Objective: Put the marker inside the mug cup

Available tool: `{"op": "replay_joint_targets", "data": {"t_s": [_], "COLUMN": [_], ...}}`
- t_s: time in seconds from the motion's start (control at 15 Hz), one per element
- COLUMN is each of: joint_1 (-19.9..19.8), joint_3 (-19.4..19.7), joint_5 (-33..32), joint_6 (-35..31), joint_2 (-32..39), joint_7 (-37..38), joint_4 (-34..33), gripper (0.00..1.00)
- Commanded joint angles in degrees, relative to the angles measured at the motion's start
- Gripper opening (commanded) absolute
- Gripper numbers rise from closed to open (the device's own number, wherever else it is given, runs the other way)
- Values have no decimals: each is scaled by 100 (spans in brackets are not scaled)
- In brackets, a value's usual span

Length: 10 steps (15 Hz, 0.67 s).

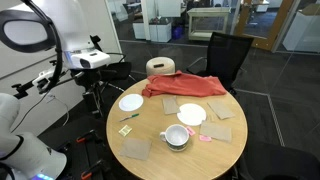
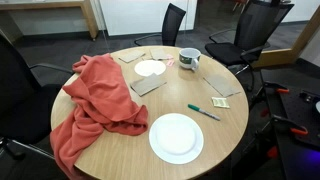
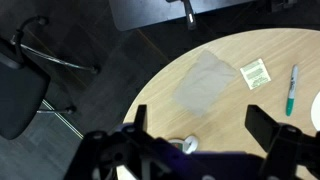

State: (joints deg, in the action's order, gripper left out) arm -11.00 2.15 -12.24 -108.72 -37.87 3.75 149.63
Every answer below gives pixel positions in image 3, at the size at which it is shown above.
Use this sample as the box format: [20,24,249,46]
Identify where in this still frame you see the black side table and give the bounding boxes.
[108,0,261,32]

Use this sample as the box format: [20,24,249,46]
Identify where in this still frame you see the green marker pen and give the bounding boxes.
[285,64,299,117]

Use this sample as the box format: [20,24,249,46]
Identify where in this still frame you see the white mug cup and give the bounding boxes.
[168,134,200,155]

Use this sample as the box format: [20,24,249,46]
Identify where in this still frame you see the black office chair chrome legs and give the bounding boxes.
[0,15,101,141]

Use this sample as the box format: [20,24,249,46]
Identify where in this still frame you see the white green printed packet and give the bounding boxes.
[239,58,272,91]

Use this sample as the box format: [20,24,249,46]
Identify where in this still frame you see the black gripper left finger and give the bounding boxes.
[133,104,148,133]

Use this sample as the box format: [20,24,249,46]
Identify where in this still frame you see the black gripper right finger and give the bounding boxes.
[244,104,281,154]

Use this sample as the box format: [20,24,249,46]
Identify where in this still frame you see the small white paper plate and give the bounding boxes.
[310,90,320,132]

